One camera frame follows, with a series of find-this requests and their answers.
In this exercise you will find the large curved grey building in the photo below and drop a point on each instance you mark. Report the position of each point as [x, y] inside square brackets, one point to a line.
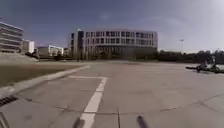
[115, 42]

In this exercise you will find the white painted line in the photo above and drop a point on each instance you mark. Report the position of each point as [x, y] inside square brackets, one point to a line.
[94, 101]

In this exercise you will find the grey concrete pavement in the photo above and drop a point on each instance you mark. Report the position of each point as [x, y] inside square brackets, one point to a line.
[150, 90]

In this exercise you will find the low white building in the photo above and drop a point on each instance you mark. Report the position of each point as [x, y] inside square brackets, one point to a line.
[50, 50]

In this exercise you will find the robot's own part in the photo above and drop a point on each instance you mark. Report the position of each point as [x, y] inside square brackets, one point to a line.
[78, 123]

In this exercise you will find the lamp pole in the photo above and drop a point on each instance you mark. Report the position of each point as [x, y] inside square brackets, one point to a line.
[181, 45]

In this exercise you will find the pale concrete kerb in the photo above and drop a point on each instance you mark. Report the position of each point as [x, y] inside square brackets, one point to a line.
[40, 79]

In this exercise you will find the row of dark trees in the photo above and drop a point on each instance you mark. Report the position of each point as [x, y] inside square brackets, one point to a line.
[190, 56]

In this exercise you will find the small white building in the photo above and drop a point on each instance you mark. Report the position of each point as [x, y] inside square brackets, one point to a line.
[28, 46]

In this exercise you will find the dry grass patch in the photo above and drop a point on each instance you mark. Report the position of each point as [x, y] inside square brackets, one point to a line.
[23, 70]

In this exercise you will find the striped grey building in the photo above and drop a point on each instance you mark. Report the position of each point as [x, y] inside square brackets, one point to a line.
[10, 37]

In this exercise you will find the dark drain grate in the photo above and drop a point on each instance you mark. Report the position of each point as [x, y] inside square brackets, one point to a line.
[6, 100]

